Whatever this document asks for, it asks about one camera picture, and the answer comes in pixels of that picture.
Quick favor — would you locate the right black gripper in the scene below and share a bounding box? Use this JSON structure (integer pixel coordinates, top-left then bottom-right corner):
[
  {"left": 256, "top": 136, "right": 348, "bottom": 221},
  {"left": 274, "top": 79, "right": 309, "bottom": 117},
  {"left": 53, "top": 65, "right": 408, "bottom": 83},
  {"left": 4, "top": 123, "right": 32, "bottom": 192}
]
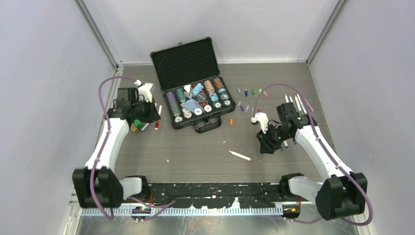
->
[{"left": 256, "top": 123, "right": 292, "bottom": 154}]

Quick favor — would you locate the orange cap white marker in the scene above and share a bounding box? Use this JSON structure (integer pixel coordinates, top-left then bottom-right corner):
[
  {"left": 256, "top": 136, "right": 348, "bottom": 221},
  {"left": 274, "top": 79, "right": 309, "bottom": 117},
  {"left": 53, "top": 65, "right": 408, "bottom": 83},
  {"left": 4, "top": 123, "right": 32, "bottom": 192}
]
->
[{"left": 229, "top": 150, "right": 252, "bottom": 161}]

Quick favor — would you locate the green cap white marker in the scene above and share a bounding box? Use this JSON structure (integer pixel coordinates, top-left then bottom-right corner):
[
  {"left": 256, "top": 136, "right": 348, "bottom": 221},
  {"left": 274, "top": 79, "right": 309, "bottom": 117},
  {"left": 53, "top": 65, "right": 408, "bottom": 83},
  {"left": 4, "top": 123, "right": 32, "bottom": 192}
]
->
[{"left": 295, "top": 96, "right": 302, "bottom": 112}]

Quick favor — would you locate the lime green cap marker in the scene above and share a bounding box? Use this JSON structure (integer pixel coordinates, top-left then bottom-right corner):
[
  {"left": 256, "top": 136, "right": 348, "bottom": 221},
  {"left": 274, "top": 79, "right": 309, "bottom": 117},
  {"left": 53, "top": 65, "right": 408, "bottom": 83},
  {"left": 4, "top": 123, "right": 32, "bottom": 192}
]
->
[{"left": 297, "top": 94, "right": 307, "bottom": 114}]

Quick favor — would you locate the pink marker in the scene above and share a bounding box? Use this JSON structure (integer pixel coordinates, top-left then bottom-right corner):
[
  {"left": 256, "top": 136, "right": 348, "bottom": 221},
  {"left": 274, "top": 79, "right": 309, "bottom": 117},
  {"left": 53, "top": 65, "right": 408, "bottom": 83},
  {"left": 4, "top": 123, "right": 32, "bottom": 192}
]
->
[{"left": 304, "top": 98, "right": 314, "bottom": 112}]

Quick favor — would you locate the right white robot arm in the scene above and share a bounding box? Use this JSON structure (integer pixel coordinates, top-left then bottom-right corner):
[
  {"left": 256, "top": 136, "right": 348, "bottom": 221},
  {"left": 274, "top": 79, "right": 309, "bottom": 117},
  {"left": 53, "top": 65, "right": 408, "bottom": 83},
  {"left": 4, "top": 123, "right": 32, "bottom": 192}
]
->
[{"left": 251, "top": 102, "right": 369, "bottom": 220}]

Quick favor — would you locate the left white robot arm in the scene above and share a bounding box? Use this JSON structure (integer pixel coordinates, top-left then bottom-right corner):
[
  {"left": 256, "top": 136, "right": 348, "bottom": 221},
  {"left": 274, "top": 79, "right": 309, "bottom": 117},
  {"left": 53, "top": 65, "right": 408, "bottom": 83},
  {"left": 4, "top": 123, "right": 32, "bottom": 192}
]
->
[{"left": 72, "top": 83, "right": 161, "bottom": 208}]

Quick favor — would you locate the green toy block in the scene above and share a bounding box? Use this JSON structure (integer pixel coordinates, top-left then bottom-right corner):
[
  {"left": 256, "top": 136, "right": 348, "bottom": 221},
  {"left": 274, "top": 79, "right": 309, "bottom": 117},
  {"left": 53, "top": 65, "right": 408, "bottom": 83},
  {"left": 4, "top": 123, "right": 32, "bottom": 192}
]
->
[{"left": 133, "top": 119, "right": 142, "bottom": 129}]

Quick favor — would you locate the black poker chip case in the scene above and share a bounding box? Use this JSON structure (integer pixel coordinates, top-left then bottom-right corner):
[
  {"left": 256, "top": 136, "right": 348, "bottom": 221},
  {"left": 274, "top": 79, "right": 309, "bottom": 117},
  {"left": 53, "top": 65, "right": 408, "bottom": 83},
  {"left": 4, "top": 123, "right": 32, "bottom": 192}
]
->
[{"left": 150, "top": 37, "right": 236, "bottom": 133}]

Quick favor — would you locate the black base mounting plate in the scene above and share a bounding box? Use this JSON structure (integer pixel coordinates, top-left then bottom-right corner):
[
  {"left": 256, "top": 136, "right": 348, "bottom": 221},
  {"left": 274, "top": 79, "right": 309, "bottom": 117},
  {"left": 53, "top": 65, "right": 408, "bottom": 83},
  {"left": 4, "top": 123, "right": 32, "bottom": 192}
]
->
[{"left": 142, "top": 182, "right": 312, "bottom": 209}]

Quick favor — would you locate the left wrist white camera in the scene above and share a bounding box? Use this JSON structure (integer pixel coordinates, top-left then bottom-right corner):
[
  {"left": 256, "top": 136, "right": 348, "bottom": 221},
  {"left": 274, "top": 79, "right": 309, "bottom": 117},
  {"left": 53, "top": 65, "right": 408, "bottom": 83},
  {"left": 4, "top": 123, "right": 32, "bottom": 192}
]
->
[{"left": 134, "top": 80, "right": 154, "bottom": 103}]

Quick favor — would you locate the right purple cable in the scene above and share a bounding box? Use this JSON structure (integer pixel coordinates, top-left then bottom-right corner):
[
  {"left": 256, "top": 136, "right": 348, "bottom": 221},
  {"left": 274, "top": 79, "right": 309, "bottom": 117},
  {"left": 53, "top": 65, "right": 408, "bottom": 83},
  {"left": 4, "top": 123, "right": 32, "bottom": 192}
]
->
[{"left": 252, "top": 83, "right": 374, "bottom": 227}]

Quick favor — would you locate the purple cable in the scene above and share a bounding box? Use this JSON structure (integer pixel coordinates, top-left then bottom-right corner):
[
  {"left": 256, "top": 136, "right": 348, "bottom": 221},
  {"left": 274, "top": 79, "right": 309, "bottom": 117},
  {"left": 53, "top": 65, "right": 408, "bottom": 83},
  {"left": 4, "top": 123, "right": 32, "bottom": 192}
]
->
[
  {"left": 252, "top": 83, "right": 374, "bottom": 227},
  {"left": 89, "top": 76, "right": 176, "bottom": 221}
]

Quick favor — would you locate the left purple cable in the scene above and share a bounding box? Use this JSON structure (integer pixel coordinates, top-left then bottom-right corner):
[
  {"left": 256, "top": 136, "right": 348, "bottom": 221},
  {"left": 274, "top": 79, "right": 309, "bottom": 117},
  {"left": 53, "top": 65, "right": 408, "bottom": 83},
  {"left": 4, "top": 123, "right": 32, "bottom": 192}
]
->
[{"left": 89, "top": 76, "right": 176, "bottom": 221}]

